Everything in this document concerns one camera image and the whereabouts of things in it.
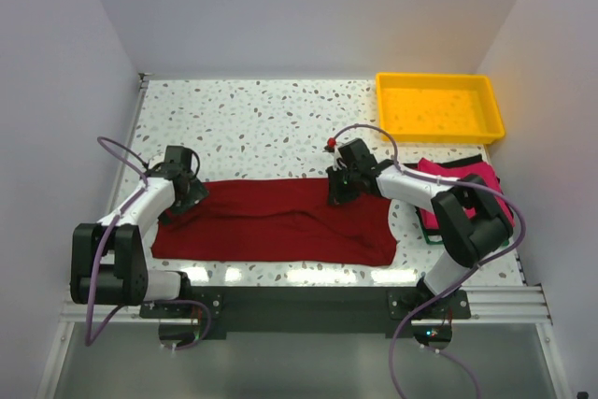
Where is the folded pink t shirt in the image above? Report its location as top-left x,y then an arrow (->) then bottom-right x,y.
415,157 -> 517,232

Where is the folded green t shirt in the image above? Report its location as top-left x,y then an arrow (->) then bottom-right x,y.
420,223 -> 510,248

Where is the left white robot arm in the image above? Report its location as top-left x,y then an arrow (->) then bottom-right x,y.
70,146 -> 208,317

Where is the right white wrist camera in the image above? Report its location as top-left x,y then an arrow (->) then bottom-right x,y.
324,137 -> 346,170

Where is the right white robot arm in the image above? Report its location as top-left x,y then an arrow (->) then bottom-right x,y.
325,137 -> 514,318

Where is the purple cable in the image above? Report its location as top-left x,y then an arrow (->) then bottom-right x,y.
84,135 -> 216,351
335,121 -> 529,399

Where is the yellow plastic tray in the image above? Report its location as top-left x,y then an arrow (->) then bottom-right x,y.
376,72 -> 505,145

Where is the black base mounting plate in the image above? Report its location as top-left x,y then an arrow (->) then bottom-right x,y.
139,285 -> 468,342

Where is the aluminium frame rail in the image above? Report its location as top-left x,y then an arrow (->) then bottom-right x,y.
36,72 -> 153,399

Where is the dark red t shirt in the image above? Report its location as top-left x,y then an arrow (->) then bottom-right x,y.
151,178 -> 397,266

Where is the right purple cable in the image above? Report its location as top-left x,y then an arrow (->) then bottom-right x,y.
335,121 -> 529,399

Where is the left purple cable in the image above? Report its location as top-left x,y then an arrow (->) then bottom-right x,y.
84,135 -> 216,351

